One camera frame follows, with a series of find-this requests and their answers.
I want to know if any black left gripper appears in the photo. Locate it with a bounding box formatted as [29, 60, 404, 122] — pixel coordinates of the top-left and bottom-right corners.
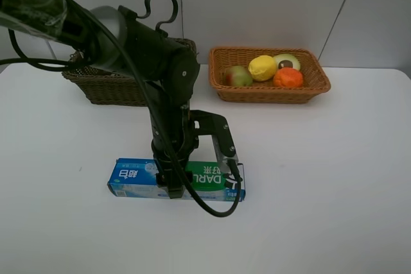
[150, 103, 198, 199]

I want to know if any halved avocado with pit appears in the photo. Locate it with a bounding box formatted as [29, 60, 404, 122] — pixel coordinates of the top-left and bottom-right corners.
[273, 53, 301, 71]

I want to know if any yellow lemon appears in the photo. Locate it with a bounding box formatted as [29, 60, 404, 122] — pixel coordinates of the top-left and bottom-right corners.
[248, 55, 278, 81]

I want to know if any dark brown wicker basket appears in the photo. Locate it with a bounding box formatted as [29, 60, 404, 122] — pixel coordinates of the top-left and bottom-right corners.
[61, 38, 198, 108]

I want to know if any green red pear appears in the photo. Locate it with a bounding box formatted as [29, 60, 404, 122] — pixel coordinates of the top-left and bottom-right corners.
[224, 65, 253, 87]

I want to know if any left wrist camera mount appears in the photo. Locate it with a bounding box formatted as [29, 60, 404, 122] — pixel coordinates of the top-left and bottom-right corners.
[190, 110, 238, 173]

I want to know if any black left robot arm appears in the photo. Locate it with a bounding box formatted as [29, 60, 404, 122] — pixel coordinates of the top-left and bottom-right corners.
[1, 0, 199, 198]

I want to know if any orange mandarin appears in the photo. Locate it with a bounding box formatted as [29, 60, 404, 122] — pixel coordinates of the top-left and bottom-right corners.
[273, 67, 304, 88]

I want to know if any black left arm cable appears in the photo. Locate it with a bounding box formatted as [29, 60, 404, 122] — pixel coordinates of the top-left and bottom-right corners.
[0, 0, 242, 219]

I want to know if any blue Darlie toothpaste box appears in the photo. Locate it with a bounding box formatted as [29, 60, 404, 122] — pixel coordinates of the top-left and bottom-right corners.
[107, 158, 238, 201]

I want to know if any orange wicker basket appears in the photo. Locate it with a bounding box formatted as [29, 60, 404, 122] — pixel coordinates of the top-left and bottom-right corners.
[209, 46, 331, 104]

